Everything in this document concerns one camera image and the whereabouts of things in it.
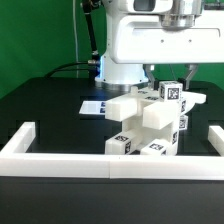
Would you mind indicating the white tagged cube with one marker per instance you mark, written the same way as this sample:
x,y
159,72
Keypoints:
x,y
183,125
170,90

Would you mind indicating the white marker sheet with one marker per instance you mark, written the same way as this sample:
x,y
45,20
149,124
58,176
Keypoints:
x,y
92,108

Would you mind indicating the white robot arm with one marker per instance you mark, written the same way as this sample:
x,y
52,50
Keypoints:
x,y
173,15

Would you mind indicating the white U-shaped fence frame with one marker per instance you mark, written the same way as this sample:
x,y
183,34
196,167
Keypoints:
x,y
15,160

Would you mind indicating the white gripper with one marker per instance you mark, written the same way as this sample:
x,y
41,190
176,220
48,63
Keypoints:
x,y
139,39

